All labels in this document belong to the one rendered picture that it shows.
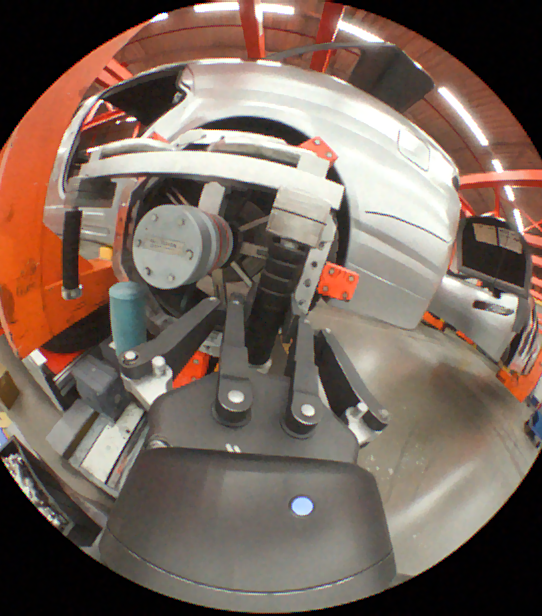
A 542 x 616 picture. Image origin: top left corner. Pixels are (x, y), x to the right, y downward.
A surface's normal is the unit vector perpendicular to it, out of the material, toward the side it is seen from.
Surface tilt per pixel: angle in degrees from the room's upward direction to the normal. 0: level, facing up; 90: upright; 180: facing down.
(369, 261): 90
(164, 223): 90
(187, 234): 90
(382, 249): 90
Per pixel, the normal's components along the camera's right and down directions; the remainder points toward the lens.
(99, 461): 0.28, -0.90
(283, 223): -0.03, 0.34
